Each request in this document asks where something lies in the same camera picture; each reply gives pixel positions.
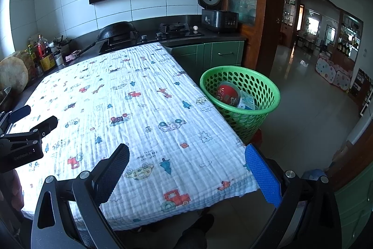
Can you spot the red label plastic cup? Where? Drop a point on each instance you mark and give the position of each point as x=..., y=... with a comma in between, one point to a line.
x=228, y=94

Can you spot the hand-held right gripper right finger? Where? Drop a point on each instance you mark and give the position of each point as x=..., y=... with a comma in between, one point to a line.
x=262, y=173

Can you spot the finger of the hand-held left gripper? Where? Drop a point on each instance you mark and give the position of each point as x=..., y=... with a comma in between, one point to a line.
x=19, y=114
x=46, y=125

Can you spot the metal bowl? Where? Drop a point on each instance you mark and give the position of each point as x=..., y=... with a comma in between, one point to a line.
x=5, y=97

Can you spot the black rice cooker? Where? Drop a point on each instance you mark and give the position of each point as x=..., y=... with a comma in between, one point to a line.
x=218, y=18

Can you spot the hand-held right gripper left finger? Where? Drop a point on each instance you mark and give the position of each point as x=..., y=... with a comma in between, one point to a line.
x=116, y=163

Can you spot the green base cabinets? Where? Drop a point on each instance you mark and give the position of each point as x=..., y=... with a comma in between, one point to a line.
x=209, y=55

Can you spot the yellow tin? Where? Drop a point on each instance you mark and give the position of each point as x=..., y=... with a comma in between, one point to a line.
x=48, y=62

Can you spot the black induction cooker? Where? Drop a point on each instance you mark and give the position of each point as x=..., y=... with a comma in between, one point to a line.
x=116, y=44

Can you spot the person's leg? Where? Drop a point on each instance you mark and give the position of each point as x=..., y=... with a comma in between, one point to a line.
x=195, y=233

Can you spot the black gas stove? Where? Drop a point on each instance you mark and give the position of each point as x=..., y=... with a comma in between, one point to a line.
x=172, y=31

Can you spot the green plastic basket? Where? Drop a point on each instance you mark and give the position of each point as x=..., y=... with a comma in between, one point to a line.
x=262, y=117

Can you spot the wooden glass door cabinet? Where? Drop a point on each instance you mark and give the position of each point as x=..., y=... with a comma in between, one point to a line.
x=268, y=18

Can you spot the white jar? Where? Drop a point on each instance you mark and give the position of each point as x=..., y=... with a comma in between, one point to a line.
x=59, y=58

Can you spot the round wooden cutting board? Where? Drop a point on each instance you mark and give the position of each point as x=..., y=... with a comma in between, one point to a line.
x=27, y=59
x=13, y=74

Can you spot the dotted play fence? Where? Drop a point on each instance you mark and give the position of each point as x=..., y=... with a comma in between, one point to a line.
x=333, y=72

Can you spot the utensil holder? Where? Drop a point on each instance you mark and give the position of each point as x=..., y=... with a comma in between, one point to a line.
x=62, y=46

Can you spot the printed blanket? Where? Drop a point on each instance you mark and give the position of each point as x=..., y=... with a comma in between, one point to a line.
x=140, y=120

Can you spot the pink cloth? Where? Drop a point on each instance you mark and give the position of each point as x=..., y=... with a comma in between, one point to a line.
x=72, y=56

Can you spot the white milk carton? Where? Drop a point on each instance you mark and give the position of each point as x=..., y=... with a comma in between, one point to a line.
x=247, y=103

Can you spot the black wok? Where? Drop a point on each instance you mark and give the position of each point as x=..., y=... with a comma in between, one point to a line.
x=116, y=28

